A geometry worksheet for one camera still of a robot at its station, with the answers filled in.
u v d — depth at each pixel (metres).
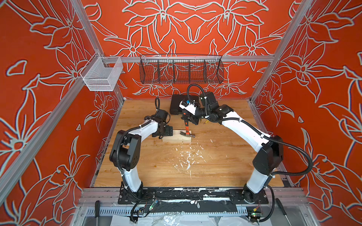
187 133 0.89
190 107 0.67
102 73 0.93
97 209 0.69
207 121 0.61
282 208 0.70
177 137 0.92
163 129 0.83
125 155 0.48
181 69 0.98
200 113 0.68
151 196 0.71
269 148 0.44
